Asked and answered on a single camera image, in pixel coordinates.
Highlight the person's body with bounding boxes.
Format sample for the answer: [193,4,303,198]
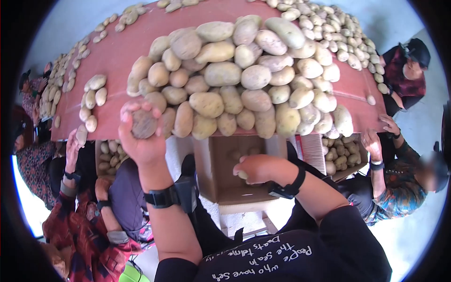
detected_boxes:
[154,206,392,282]

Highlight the person's left fingers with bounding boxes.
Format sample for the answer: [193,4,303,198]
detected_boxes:
[118,100,164,138]

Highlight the dusty brown potato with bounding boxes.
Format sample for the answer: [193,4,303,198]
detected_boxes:
[130,107,159,140]

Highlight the person's left hand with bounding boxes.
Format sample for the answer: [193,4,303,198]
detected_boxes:
[118,100,168,168]

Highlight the person's right fingers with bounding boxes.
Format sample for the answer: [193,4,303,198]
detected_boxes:
[233,157,259,184]

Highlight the white ribbed sheet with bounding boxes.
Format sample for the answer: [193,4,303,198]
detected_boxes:
[294,134,327,176]

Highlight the cardboard box with potatoes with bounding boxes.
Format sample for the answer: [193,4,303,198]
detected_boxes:
[94,139,130,180]
[321,134,370,182]

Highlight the red table cover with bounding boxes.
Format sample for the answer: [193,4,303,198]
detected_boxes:
[51,0,388,141]

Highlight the person's right hand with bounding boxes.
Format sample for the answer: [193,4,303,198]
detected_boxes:
[233,154,299,185]

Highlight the small group of potatoes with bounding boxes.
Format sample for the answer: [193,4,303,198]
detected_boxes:
[76,74,108,146]

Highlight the large pile of potatoes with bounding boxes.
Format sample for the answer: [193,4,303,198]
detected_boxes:
[126,15,354,140]

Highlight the green object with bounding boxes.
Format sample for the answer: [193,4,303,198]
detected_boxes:
[118,262,150,282]

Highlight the open cardboard box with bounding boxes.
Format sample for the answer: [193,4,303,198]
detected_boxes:
[193,135,288,206]

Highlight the black wrist band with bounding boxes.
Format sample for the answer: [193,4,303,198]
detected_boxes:
[144,176,198,214]
[268,166,306,200]

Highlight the row of potatoes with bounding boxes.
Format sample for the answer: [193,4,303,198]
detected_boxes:
[157,0,199,13]
[93,3,148,43]
[38,33,90,129]

